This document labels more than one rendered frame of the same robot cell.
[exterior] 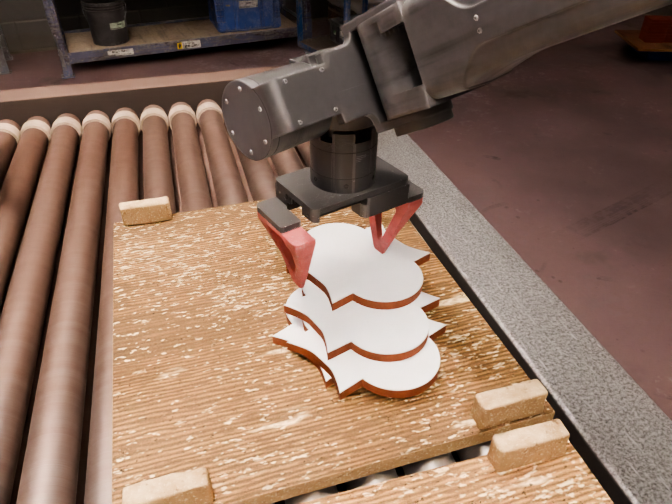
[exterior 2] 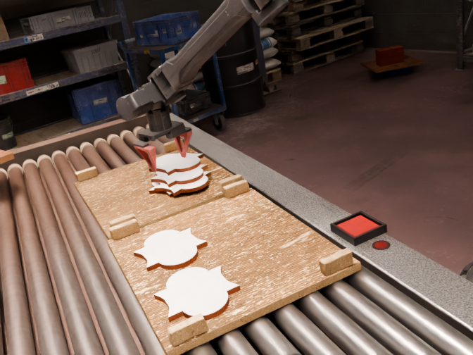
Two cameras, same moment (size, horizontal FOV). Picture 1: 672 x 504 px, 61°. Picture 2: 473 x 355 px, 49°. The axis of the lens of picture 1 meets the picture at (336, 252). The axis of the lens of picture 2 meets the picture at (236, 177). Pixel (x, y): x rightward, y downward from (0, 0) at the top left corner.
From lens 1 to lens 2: 0.82 m
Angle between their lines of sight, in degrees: 14
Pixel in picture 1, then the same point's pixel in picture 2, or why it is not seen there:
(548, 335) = (253, 172)
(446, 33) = (172, 71)
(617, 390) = (275, 178)
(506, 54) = (185, 72)
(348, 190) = (162, 129)
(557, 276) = not seen: hidden behind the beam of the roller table
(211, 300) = (122, 190)
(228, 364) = (134, 201)
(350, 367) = (177, 187)
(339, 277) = (169, 166)
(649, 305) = (398, 218)
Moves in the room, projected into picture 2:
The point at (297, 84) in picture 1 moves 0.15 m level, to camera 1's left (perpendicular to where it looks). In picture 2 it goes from (137, 94) to (72, 108)
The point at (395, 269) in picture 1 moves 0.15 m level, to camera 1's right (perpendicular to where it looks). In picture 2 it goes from (189, 160) to (246, 147)
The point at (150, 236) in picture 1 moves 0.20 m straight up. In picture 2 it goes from (91, 182) to (69, 113)
